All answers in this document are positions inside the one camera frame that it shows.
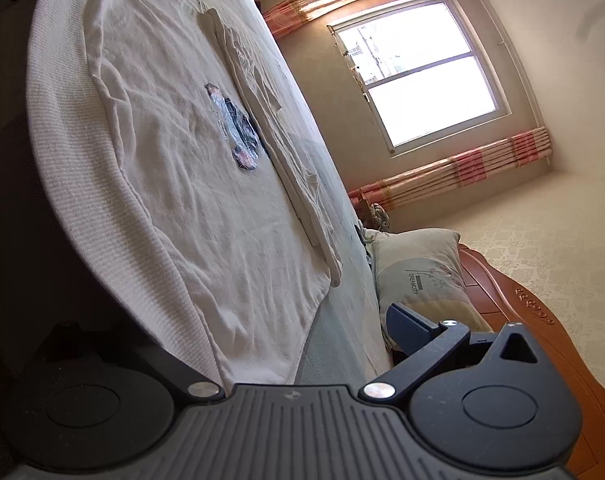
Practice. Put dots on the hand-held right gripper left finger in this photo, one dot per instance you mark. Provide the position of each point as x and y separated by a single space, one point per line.
182 379

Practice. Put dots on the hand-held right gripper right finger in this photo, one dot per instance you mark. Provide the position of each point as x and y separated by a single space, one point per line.
407 334

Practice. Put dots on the white printed long-sleeve t-shirt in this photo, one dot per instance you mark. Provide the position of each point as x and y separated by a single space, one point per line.
192 200

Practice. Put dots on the pastel patchwork bed sheet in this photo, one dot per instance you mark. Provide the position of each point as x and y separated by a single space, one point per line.
352 310

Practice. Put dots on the large printed pillow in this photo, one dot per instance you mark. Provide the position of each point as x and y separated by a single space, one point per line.
422 270

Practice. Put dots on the grey patterned cloth bundle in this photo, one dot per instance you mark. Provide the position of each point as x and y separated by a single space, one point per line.
379 217

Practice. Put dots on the wooden headboard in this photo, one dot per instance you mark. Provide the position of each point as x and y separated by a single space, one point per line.
557 320

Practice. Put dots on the white waffle blanket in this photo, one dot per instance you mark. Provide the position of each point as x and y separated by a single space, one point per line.
72 160

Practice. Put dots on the window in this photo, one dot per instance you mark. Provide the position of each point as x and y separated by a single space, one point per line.
422 75

